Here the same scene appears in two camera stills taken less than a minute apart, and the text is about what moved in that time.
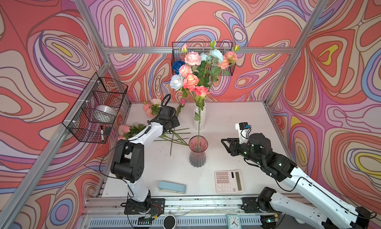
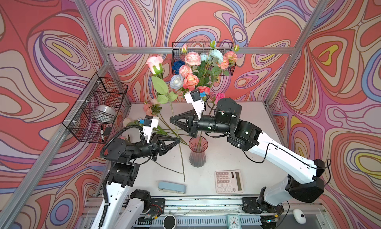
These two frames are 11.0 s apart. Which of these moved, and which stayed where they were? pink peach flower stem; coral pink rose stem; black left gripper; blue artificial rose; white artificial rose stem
Moved: black left gripper
Stayed: coral pink rose stem; pink peach flower stem; white artificial rose stem; blue artificial rose
